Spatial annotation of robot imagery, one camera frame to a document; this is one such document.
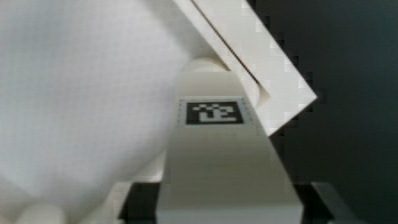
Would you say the white front fence bar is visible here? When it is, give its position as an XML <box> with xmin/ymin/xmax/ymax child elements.
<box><xmin>171</xmin><ymin>0</ymin><xmax>315</xmax><ymax>135</ymax></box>

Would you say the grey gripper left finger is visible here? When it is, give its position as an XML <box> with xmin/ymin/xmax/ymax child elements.
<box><xmin>81</xmin><ymin>182</ymin><xmax>131</xmax><ymax>224</ymax></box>

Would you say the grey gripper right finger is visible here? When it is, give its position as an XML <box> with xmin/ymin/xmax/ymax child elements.
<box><xmin>312</xmin><ymin>182</ymin><xmax>362</xmax><ymax>224</ymax></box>

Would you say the white desk top tray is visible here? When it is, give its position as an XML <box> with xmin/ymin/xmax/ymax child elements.
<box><xmin>0</xmin><ymin>0</ymin><xmax>216</xmax><ymax>224</ymax></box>

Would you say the white desk leg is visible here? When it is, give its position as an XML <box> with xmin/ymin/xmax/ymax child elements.
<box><xmin>155</xmin><ymin>72</ymin><xmax>303</xmax><ymax>224</ymax></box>

